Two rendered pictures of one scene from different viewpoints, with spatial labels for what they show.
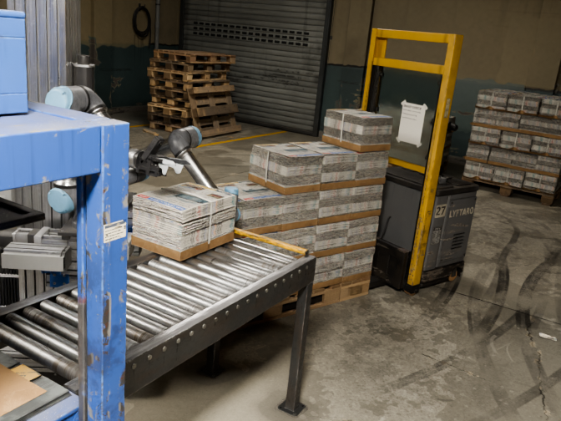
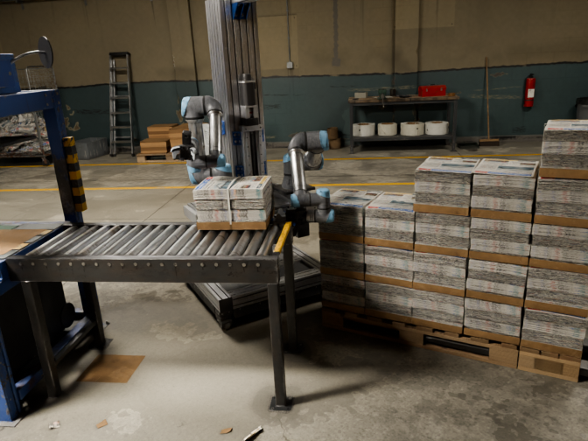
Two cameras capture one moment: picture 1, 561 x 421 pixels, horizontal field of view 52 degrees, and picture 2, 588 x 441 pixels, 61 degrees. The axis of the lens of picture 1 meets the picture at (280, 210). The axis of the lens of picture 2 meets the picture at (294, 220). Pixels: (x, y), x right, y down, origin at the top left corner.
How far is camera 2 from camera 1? 2.77 m
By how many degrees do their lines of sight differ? 64
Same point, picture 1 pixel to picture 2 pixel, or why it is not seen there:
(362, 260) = (562, 329)
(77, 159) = not seen: outside the picture
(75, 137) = not seen: outside the picture
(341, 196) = (507, 231)
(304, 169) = (441, 187)
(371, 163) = (566, 195)
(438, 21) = not seen: outside the picture
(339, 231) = (509, 276)
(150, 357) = (58, 263)
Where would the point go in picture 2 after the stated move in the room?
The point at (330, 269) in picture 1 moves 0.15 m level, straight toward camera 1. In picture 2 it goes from (495, 319) to (472, 325)
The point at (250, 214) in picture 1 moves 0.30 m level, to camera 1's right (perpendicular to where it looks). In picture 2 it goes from (374, 223) to (405, 239)
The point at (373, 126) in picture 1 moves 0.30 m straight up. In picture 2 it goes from (567, 143) to (576, 73)
